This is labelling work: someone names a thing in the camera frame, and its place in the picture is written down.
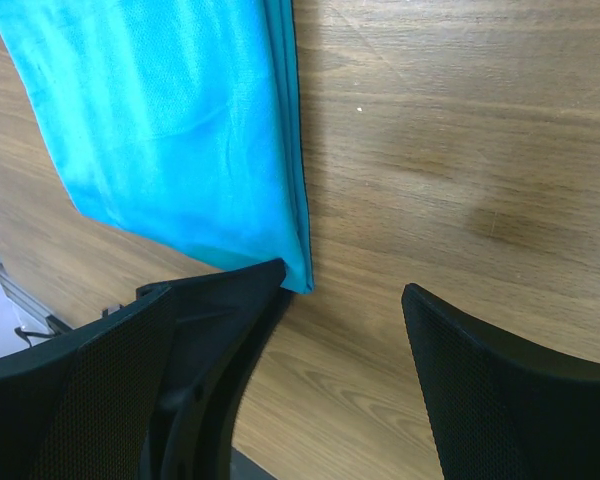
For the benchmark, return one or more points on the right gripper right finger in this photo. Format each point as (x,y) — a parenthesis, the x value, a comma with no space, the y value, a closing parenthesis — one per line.
(501,406)

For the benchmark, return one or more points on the teal t shirt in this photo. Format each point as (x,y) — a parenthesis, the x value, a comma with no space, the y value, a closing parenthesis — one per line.
(178,121)

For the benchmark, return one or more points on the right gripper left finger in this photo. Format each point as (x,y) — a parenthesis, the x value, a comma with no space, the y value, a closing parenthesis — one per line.
(150,391)

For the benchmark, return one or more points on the aluminium rail frame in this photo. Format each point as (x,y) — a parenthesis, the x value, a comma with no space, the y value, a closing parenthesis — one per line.
(37,321)

